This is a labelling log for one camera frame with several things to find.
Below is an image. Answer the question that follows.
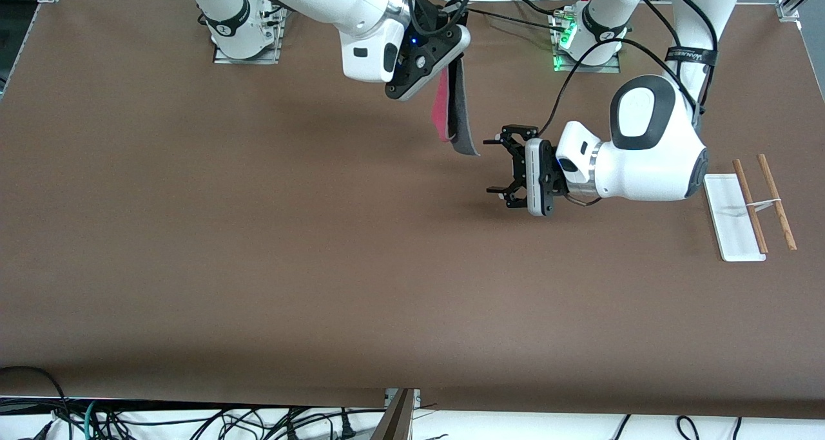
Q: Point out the black cable strap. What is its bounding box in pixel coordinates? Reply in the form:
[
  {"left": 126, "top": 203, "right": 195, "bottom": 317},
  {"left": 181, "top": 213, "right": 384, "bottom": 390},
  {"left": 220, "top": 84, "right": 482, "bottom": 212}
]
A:
[{"left": 666, "top": 46, "right": 719, "bottom": 68}]

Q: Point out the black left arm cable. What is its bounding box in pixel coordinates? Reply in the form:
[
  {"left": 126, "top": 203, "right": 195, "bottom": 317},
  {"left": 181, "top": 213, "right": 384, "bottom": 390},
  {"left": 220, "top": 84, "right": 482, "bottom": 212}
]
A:
[{"left": 538, "top": 0, "right": 720, "bottom": 138}]

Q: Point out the aluminium frame post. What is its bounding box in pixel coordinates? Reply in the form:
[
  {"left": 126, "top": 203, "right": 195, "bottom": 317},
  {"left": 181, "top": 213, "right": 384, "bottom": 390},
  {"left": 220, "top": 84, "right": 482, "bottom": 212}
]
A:
[{"left": 371, "top": 388, "right": 421, "bottom": 440}]

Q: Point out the pink towel with grey edge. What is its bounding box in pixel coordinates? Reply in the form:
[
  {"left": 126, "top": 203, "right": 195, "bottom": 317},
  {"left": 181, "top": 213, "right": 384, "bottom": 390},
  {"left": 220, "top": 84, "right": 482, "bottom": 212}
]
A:
[{"left": 429, "top": 59, "right": 481, "bottom": 158}]

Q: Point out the black looped floor cable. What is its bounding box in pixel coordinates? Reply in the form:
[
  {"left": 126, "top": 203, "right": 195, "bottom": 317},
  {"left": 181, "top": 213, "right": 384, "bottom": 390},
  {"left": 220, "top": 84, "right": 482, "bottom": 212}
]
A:
[{"left": 0, "top": 365, "right": 69, "bottom": 440}]

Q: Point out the brown table cover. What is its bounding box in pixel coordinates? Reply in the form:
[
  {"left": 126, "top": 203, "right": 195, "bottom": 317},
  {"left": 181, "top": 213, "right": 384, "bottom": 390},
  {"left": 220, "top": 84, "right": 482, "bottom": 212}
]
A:
[{"left": 0, "top": 0, "right": 825, "bottom": 420}]

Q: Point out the black cable on table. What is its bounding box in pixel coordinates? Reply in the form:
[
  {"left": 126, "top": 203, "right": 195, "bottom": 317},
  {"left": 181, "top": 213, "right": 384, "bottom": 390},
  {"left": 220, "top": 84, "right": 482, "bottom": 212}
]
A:
[{"left": 464, "top": 0, "right": 569, "bottom": 35}]

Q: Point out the wooden towel rack white base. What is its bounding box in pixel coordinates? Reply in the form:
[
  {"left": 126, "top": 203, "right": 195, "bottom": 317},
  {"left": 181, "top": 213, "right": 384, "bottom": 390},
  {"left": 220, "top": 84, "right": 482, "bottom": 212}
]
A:
[{"left": 703, "top": 154, "right": 799, "bottom": 262}]

